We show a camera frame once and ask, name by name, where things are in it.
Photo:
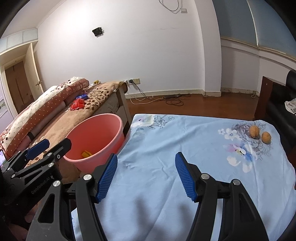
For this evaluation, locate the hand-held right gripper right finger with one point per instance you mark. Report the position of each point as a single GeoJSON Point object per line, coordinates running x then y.
{"type": "Point", "coordinates": [185, 176]}

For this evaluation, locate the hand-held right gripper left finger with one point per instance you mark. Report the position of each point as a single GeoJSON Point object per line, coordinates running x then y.
{"type": "Point", "coordinates": [106, 178]}

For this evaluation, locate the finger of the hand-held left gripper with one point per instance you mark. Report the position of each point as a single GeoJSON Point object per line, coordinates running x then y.
{"type": "Point", "coordinates": [38, 147]}
{"type": "Point", "coordinates": [62, 147]}

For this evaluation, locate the yellow foam net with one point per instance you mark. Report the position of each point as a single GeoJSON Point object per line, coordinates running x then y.
{"type": "Point", "coordinates": [86, 154]}

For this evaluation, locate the pink plastic bucket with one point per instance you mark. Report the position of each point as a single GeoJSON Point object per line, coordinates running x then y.
{"type": "Point", "coordinates": [92, 132]}

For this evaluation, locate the person's left hand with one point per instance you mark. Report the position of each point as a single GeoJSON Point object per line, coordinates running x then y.
{"type": "Point", "coordinates": [31, 214]}

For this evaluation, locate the floral light blue tablecloth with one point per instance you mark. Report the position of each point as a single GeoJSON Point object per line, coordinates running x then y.
{"type": "Point", "coordinates": [185, 134]}

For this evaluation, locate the red plastic bag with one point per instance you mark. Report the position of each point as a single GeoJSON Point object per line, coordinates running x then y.
{"type": "Point", "coordinates": [77, 104]}

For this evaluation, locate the blue packet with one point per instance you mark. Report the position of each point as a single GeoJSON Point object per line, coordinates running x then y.
{"type": "Point", "coordinates": [82, 96]}

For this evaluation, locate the brown patterned sofa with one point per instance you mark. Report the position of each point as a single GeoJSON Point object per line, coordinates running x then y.
{"type": "Point", "coordinates": [97, 99]}

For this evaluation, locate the brown wooden door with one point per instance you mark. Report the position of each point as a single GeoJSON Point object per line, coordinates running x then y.
{"type": "Point", "coordinates": [18, 88]}

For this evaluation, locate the cream door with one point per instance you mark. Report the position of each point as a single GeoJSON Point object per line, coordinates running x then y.
{"type": "Point", "coordinates": [34, 69]}

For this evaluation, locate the cracked walnut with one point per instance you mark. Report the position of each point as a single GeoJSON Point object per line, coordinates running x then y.
{"type": "Point", "coordinates": [254, 131]}

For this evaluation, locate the whole walnut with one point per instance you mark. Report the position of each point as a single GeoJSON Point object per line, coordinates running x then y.
{"type": "Point", "coordinates": [266, 138]}

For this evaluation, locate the transom window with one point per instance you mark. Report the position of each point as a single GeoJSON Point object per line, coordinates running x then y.
{"type": "Point", "coordinates": [18, 39]}

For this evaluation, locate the black leather armchair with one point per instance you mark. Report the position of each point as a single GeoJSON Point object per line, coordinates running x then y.
{"type": "Point", "coordinates": [279, 109]}

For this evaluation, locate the white crumpled cloth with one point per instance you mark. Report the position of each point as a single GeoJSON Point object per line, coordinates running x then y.
{"type": "Point", "coordinates": [291, 105]}

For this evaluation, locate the blue window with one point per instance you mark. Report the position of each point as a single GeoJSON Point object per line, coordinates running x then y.
{"type": "Point", "coordinates": [272, 23]}

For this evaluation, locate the wooden sofa frame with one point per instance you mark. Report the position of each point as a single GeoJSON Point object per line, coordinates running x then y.
{"type": "Point", "coordinates": [122, 109]}

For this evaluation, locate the wall power socket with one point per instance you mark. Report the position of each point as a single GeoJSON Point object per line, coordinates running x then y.
{"type": "Point", "coordinates": [133, 81]}

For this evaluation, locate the black wall bracket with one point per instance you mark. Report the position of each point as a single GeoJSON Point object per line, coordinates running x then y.
{"type": "Point", "coordinates": [97, 32]}

